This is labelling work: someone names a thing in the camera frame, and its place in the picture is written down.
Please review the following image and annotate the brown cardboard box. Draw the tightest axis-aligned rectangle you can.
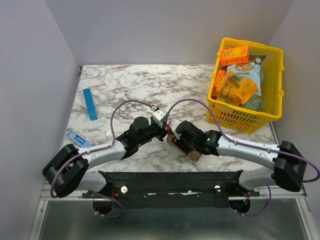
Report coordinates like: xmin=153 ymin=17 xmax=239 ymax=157
xmin=167 ymin=133 xmax=202 ymax=162

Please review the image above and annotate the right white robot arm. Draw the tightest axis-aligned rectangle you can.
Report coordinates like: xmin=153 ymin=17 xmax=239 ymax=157
xmin=168 ymin=119 xmax=306 ymax=196

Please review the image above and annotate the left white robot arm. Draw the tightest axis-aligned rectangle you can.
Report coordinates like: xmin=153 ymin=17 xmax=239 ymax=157
xmin=42 ymin=114 xmax=168 ymax=198

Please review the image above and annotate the small blue box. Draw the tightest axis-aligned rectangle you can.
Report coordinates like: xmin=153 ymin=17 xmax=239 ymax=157
xmin=66 ymin=131 xmax=93 ymax=148

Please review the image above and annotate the long blue box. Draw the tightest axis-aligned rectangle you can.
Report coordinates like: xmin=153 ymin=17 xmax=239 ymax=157
xmin=83 ymin=88 xmax=98 ymax=121

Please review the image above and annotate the orange snack box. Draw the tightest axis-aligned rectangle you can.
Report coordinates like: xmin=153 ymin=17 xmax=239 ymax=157
xmin=219 ymin=45 xmax=249 ymax=66

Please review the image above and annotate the orange mango snack bag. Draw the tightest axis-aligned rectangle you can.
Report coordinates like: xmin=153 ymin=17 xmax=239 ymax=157
xmin=214 ymin=71 xmax=258 ymax=106

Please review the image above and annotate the yellow plastic basket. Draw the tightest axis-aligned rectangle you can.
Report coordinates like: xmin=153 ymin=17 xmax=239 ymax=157
xmin=207 ymin=37 xmax=285 ymax=134

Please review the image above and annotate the small orange packet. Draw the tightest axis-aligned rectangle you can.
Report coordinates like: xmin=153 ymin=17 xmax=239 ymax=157
xmin=215 ymin=69 xmax=226 ymax=84

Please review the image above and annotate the green textured pouch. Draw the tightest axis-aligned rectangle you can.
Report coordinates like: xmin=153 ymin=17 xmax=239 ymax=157
xmin=241 ymin=95 xmax=264 ymax=112

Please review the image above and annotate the light blue snack bag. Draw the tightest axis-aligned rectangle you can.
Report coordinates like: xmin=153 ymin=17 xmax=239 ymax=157
xmin=226 ymin=61 xmax=261 ymax=96

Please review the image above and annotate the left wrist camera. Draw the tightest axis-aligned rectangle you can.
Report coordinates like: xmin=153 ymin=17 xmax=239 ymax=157
xmin=151 ymin=108 xmax=167 ymax=128

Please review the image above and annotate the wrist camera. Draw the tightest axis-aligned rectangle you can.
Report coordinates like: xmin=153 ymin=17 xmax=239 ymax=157
xmin=151 ymin=108 xmax=167 ymax=128
xmin=169 ymin=118 xmax=181 ymax=140

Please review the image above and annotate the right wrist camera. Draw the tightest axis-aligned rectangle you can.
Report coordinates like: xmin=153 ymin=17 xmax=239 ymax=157
xmin=169 ymin=118 xmax=181 ymax=140

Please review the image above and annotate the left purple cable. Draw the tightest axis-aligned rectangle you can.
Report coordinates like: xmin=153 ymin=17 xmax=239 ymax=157
xmin=50 ymin=99 xmax=157 ymax=200

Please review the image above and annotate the purple cable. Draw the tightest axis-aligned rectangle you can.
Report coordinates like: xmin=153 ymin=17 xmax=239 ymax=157
xmin=50 ymin=99 xmax=157 ymax=200
xmin=166 ymin=98 xmax=320 ymax=183

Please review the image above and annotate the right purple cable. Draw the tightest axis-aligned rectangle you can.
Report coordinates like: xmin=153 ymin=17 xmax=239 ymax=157
xmin=166 ymin=98 xmax=320 ymax=183

